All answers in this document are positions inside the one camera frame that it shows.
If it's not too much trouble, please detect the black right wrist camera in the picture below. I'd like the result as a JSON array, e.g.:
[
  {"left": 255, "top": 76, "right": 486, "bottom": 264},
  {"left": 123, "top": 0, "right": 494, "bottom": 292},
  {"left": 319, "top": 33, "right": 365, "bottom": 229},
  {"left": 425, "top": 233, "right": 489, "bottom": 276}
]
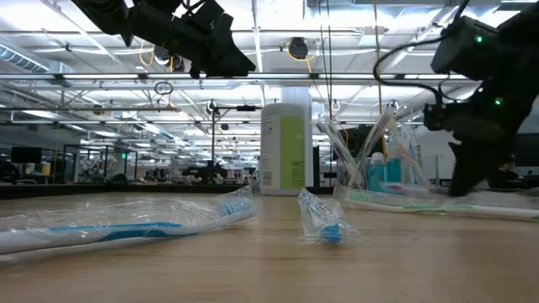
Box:
[{"left": 423, "top": 102, "right": 450, "bottom": 132}]

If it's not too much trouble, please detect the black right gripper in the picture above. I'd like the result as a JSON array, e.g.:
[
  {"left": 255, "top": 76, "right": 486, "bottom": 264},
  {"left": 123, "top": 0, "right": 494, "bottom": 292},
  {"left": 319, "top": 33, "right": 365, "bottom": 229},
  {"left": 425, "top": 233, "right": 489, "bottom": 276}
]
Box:
[{"left": 448, "top": 82, "right": 534, "bottom": 197}]

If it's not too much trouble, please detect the black right camera cable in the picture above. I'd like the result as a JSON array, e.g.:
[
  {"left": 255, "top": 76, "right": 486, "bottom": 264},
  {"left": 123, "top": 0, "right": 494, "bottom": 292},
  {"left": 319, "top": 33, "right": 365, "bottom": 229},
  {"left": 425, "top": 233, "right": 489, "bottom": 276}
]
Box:
[{"left": 372, "top": 0, "right": 471, "bottom": 106}]

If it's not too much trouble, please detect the orange white toothbrush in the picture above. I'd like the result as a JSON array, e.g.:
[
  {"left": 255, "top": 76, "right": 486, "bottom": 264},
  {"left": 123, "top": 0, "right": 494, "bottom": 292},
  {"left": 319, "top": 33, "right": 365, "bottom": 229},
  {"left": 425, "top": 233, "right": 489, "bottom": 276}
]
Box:
[{"left": 393, "top": 125, "right": 429, "bottom": 189}]

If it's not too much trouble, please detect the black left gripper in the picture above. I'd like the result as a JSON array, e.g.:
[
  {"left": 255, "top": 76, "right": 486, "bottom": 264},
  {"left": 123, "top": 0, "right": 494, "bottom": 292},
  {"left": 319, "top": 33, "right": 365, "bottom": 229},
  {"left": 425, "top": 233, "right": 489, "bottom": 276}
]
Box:
[{"left": 125, "top": 0, "right": 257, "bottom": 78}]

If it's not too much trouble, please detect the white green wipes canister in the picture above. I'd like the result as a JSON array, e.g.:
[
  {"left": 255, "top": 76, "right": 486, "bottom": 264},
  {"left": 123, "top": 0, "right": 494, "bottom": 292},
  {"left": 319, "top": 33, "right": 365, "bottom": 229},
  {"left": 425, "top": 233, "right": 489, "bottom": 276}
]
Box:
[{"left": 259, "top": 86, "right": 313, "bottom": 197}]

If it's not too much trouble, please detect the blue white toothbrush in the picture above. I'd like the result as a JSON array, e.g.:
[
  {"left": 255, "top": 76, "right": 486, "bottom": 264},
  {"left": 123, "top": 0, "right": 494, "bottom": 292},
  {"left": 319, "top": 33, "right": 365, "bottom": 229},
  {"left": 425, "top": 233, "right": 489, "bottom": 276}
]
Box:
[
  {"left": 395, "top": 124, "right": 422, "bottom": 169},
  {"left": 0, "top": 195, "right": 260, "bottom": 264},
  {"left": 296, "top": 188, "right": 360, "bottom": 247}
]

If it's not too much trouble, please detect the blue mouthwash bottle white cap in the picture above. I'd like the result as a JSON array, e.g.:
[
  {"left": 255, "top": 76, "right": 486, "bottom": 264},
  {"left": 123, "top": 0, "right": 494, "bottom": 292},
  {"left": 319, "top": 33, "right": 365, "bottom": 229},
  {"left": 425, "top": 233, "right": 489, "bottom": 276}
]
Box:
[
  {"left": 366, "top": 151, "right": 388, "bottom": 194},
  {"left": 386, "top": 157, "right": 403, "bottom": 184}
]

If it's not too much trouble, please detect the black aluminium table frame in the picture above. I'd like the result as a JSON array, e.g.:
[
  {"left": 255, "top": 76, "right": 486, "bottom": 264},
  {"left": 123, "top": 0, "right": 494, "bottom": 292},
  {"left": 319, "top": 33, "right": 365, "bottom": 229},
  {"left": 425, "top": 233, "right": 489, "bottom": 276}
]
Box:
[{"left": 0, "top": 183, "right": 338, "bottom": 199}]

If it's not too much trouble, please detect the black monitor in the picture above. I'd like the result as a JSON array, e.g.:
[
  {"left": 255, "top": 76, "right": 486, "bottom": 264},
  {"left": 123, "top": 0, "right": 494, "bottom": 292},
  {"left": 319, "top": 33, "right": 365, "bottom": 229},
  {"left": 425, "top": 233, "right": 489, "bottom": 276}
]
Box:
[
  {"left": 10, "top": 146, "right": 44, "bottom": 165},
  {"left": 515, "top": 132, "right": 539, "bottom": 167}
]

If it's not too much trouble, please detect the person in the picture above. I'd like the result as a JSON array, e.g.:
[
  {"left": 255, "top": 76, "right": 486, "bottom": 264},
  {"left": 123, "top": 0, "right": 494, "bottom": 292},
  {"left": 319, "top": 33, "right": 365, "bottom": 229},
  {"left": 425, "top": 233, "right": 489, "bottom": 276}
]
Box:
[{"left": 490, "top": 154, "right": 526, "bottom": 189}]

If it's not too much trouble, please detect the black pole stand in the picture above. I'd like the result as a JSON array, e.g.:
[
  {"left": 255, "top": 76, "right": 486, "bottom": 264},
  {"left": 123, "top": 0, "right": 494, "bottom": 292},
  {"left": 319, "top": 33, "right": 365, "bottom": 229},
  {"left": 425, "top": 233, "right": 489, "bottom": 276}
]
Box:
[{"left": 209, "top": 100, "right": 270, "bottom": 186}]

